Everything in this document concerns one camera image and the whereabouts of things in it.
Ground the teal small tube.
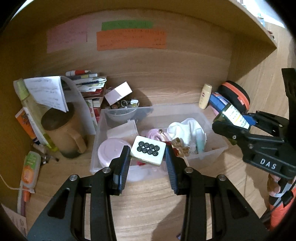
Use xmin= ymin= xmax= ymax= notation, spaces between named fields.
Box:
xmin=195 ymin=128 xmax=207 ymax=154

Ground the white cloth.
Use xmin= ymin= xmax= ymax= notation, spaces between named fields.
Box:
xmin=166 ymin=118 xmax=206 ymax=151

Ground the gold chain trinket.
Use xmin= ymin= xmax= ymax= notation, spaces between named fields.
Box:
xmin=158 ymin=129 xmax=190 ymax=167

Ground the pink cable bag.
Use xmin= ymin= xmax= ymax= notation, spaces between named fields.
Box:
xmin=140 ymin=128 xmax=171 ymax=142

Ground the pink round jar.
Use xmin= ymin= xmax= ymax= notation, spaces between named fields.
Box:
xmin=97 ymin=138 xmax=132 ymax=168

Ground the white battery pack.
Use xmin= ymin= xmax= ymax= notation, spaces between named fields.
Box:
xmin=130 ymin=136 xmax=166 ymax=167

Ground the red booklet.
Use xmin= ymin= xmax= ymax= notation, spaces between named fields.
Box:
xmin=137 ymin=161 xmax=145 ymax=166

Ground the right hand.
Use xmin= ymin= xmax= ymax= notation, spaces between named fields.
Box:
xmin=267 ymin=174 xmax=281 ymax=197

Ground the black orange zip case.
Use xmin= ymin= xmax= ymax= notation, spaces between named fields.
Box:
xmin=218 ymin=80 xmax=250 ymax=113

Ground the blue pencil pouch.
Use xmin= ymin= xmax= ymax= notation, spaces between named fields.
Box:
xmin=208 ymin=92 xmax=230 ymax=115

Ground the printed paper receipt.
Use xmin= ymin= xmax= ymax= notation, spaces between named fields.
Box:
xmin=1 ymin=204 xmax=28 ymax=237

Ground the orange pen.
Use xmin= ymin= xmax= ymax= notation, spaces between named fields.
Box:
xmin=17 ymin=182 xmax=31 ymax=216

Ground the clear plastic storage bin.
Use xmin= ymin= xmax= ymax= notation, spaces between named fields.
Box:
xmin=90 ymin=104 xmax=228 ymax=174

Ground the cream lotion bottle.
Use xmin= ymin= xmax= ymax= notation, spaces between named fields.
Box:
xmin=199 ymin=83 xmax=212 ymax=109

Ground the orange green tube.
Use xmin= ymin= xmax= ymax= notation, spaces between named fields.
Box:
xmin=21 ymin=151 xmax=41 ymax=193

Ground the brown ceramic mug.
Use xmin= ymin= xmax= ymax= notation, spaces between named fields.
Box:
xmin=41 ymin=102 xmax=87 ymax=159

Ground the yellow green spray bottle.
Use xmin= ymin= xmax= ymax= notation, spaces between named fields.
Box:
xmin=13 ymin=79 xmax=58 ymax=152

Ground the orange book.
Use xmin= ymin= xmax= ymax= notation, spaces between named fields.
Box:
xmin=15 ymin=108 xmax=37 ymax=140

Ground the bowl of trinkets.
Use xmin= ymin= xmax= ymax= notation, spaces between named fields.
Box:
xmin=103 ymin=98 xmax=139 ymax=122

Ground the small white box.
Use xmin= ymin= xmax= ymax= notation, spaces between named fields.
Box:
xmin=104 ymin=82 xmax=132 ymax=105

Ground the white paper notebook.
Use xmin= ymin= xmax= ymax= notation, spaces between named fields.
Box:
xmin=24 ymin=76 xmax=69 ymax=113

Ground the stack of books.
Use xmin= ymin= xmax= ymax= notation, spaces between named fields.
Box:
xmin=65 ymin=70 xmax=107 ymax=128

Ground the green sticky note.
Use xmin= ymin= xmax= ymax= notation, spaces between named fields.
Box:
xmin=101 ymin=20 xmax=154 ymax=31

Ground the orange sticky note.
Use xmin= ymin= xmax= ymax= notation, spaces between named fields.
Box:
xmin=96 ymin=29 xmax=167 ymax=51

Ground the pink sticky note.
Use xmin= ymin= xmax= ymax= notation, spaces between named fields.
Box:
xmin=47 ymin=19 xmax=87 ymax=53

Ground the white cord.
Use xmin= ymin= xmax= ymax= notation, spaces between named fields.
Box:
xmin=0 ymin=173 xmax=31 ymax=193

